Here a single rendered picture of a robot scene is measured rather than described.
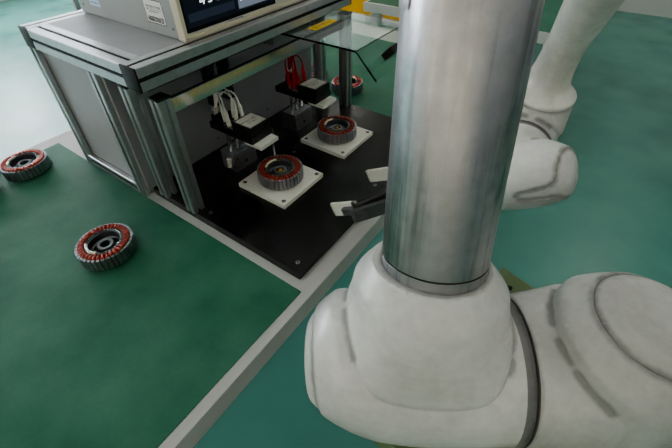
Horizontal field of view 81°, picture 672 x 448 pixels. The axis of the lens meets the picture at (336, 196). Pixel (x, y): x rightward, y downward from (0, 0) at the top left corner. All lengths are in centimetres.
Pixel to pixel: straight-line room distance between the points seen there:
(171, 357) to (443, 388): 50
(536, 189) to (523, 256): 140
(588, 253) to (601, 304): 172
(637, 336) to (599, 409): 7
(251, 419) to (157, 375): 78
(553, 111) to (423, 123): 43
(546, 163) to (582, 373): 28
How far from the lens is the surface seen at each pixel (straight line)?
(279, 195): 94
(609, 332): 43
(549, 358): 44
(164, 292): 86
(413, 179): 31
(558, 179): 61
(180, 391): 74
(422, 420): 42
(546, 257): 204
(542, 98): 71
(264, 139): 96
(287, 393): 152
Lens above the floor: 139
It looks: 41 degrees down
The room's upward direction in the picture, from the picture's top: 1 degrees counter-clockwise
